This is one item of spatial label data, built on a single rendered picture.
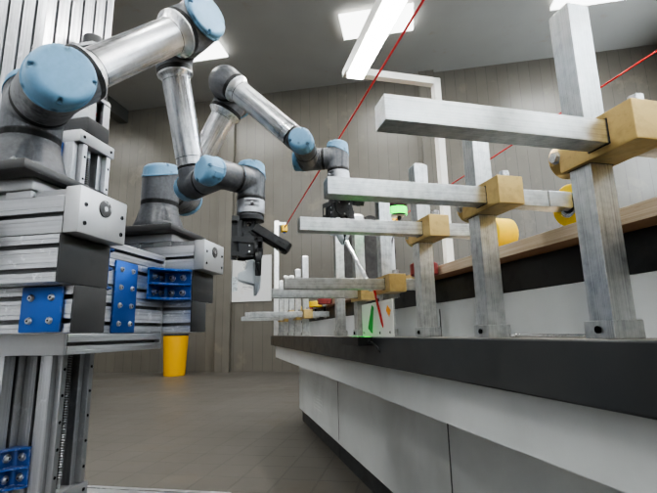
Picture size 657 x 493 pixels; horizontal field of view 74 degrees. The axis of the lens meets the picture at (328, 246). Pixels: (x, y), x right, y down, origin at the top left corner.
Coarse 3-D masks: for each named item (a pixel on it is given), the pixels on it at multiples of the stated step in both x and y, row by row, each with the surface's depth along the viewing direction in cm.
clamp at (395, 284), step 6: (384, 276) 122; (390, 276) 119; (396, 276) 119; (402, 276) 120; (384, 282) 122; (390, 282) 118; (396, 282) 119; (402, 282) 119; (390, 288) 118; (396, 288) 118; (402, 288) 119; (378, 294) 128
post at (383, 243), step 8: (376, 208) 132; (384, 208) 130; (376, 216) 132; (384, 216) 130; (376, 240) 131; (384, 240) 128; (376, 248) 131; (384, 248) 128; (384, 256) 127; (384, 264) 127; (392, 264) 127; (384, 272) 126; (384, 296) 125; (392, 296) 125
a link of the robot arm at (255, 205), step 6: (246, 198) 115; (252, 198) 115; (240, 204) 115; (246, 204) 115; (252, 204) 115; (258, 204) 116; (264, 204) 118; (240, 210) 115; (246, 210) 114; (252, 210) 114; (258, 210) 115; (264, 210) 118
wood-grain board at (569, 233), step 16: (624, 208) 69; (640, 208) 66; (656, 208) 64; (576, 224) 78; (624, 224) 69; (640, 224) 69; (656, 224) 69; (528, 240) 90; (544, 240) 86; (560, 240) 81; (576, 240) 80; (512, 256) 97; (528, 256) 98; (448, 272) 121; (464, 272) 122
